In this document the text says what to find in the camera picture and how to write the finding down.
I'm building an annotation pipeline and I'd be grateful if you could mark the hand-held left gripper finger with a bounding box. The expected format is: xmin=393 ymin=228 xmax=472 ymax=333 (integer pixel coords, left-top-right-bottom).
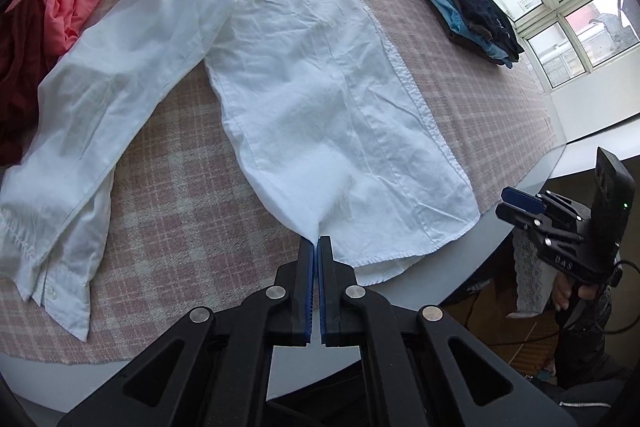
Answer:
xmin=318 ymin=235 xmax=578 ymax=427
xmin=57 ymin=237 xmax=317 ymax=427

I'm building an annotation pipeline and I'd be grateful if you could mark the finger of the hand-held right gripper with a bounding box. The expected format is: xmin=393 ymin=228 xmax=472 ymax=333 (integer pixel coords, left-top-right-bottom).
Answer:
xmin=501 ymin=186 xmax=587 ymax=222
xmin=495 ymin=203 xmax=585 ymax=259

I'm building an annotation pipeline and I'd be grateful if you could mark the white shirt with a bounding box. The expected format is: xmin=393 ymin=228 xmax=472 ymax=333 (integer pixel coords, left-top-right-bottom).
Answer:
xmin=0 ymin=0 xmax=482 ymax=342

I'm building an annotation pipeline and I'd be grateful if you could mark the person's right forearm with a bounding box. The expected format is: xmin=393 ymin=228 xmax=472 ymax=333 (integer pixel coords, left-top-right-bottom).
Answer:
xmin=555 ymin=282 xmax=632 ymax=388

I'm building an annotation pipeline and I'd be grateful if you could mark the person's right hand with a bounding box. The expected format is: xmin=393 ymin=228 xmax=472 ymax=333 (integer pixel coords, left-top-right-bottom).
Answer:
xmin=550 ymin=274 xmax=601 ymax=314

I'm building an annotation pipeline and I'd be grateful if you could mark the white lace cloth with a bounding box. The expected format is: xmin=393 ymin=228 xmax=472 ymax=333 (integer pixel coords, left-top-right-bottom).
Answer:
xmin=512 ymin=227 xmax=557 ymax=315

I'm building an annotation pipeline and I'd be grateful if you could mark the dark brown garment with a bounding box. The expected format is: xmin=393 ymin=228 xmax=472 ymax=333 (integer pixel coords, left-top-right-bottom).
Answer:
xmin=447 ymin=29 xmax=506 ymax=66

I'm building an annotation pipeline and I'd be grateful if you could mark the pink plaid tablecloth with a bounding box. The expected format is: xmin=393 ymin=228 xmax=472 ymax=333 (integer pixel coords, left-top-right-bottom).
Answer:
xmin=0 ymin=0 xmax=568 ymax=365

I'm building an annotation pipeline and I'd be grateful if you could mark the navy garment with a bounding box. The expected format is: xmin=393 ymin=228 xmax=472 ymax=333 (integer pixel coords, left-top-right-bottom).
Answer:
xmin=427 ymin=0 xmax=526 ymax=58

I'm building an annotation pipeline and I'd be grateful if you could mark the blue garment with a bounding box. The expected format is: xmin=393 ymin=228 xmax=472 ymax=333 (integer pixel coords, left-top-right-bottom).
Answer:
xmin=406 ymin=0 xmax=516 ymax=68

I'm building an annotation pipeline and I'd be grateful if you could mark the dark red garment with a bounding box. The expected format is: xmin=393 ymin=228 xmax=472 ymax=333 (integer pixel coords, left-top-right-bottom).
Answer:
xmin=0 ymin=0 xmax=61 ymax=168

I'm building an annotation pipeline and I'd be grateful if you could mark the pink garment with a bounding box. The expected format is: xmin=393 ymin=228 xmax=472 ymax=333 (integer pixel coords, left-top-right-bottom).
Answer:
xmin=5 ymin=0 xmax=105 ymax=62

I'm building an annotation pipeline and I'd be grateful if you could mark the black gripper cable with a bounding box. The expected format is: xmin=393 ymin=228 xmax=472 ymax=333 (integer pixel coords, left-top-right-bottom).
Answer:
xmin=507 ymin=259 xmax=640 ymax=336

